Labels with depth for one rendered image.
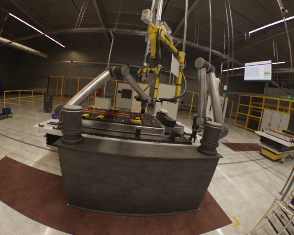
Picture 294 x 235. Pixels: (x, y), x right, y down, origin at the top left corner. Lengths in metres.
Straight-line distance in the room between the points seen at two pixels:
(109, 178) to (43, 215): 1.05
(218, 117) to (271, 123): 8.71
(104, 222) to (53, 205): 0.70
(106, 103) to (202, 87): 5.40
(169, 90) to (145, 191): 5.80
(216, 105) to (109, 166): 1.43
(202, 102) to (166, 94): 5.18
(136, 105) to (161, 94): 1.36
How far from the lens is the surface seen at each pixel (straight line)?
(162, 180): 1.42
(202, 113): 1.60
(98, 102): 6.57
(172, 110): 6.86
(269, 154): 5.66
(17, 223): 1.95
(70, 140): 1.31
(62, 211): 1.86
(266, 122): 10.47
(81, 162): 1.35
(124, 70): 1.66
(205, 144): 1.47
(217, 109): 1.73
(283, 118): 9.84
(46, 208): 1.95
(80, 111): 1.29
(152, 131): 1.88
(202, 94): 1.62
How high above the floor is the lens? 1.44
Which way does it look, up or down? 10 degrees down
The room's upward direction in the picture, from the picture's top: 8 degrees clockwise
